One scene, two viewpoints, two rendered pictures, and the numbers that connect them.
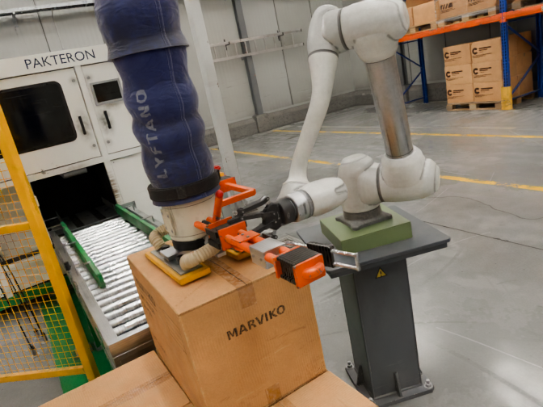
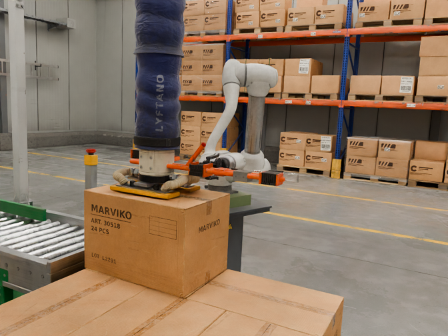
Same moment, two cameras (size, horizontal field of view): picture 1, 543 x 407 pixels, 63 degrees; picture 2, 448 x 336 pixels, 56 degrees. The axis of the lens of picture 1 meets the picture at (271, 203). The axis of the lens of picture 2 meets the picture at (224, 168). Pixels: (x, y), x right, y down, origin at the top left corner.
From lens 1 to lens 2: 1.22 m
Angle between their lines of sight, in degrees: 34
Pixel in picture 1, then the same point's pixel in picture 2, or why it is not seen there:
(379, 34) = (265, 83)
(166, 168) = (163, 125)
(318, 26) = (233, 69)
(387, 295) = (231, 243)
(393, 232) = (243, 199)
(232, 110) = not seen: outside the picture
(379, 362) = not seen: hidden behind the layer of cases
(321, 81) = (233, 99)
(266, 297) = (215, 211)
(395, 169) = (251, 160)
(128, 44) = (163, 47)
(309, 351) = (223, 253)
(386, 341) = not seen: hidden behind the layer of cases
